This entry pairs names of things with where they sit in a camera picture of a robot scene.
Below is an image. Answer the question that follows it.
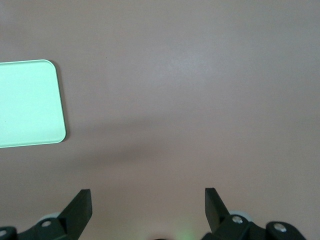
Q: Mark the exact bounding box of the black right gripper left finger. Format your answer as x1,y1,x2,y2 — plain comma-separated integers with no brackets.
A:
0,189,93,240

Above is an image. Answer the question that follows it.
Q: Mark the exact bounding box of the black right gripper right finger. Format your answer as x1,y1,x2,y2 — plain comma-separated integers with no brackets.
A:
201,187,308,240

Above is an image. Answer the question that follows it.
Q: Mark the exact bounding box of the light green rectangular tray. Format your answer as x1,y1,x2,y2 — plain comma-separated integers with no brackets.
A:
0,59,67,149

